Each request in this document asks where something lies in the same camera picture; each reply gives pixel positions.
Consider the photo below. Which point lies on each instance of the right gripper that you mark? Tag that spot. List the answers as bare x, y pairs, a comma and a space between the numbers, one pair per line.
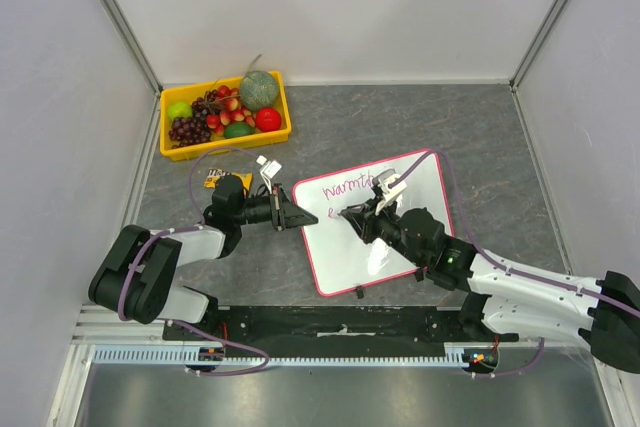
373, 221

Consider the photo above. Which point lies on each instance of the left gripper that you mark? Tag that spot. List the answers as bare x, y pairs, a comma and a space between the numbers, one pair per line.
285, 213

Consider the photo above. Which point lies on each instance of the pink framed whiteboard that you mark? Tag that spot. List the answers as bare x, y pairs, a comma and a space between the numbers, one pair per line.
339, 260

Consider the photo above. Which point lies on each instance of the white pink marker pen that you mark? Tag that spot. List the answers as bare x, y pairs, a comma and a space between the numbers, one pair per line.
359, 209

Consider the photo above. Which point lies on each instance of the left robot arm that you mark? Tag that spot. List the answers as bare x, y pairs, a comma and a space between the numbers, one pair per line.
136, 278

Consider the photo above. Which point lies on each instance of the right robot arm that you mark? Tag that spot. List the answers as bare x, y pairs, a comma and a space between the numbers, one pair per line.
509, 298

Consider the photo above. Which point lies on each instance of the yellow snack packet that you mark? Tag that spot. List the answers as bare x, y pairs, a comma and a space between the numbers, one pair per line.
215, 175

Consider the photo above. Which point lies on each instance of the red apple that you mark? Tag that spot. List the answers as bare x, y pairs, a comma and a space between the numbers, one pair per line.
268, 119

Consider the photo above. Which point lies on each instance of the green lime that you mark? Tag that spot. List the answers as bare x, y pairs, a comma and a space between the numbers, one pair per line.
238, 129

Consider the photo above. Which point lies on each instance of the green netted melon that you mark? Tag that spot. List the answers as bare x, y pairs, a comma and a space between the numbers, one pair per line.
258, 89

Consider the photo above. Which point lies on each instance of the dark purple grape bunch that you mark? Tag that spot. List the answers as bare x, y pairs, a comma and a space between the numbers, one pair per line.
187, 131

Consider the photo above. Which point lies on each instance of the green apple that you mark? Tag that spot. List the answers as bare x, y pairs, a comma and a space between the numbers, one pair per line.
179, 109

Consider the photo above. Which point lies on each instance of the yellow plastic bin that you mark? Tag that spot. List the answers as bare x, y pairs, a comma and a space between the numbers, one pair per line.
194, 94

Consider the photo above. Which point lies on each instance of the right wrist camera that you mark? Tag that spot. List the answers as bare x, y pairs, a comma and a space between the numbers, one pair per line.
388, 187

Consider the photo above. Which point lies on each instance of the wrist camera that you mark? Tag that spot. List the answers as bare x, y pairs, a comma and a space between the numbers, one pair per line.
388, 187
268, 170

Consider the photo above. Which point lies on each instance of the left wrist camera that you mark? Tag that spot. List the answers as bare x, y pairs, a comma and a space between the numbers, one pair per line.
268, 170

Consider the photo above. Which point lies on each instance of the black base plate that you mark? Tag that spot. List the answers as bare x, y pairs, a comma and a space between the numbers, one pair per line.
253, 323

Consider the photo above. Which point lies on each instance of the light blue cable duct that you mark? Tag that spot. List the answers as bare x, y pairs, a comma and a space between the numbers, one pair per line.
196, 354

